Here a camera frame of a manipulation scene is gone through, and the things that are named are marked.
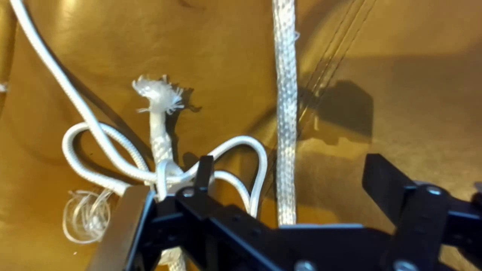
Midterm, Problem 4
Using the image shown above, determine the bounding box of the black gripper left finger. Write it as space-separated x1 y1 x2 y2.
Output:
87 153 223 271

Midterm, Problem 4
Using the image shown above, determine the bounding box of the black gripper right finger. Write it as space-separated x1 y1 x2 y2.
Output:
361 151 482 271

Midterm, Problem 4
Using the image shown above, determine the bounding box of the smooth white cord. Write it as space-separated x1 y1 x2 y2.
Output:
7 0 271 246

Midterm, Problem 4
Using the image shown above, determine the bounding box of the braided white cord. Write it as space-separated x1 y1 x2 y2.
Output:
271 0 301 228

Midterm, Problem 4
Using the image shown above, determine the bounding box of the mustard yellow moulded chair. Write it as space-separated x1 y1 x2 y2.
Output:
0 0 482 271

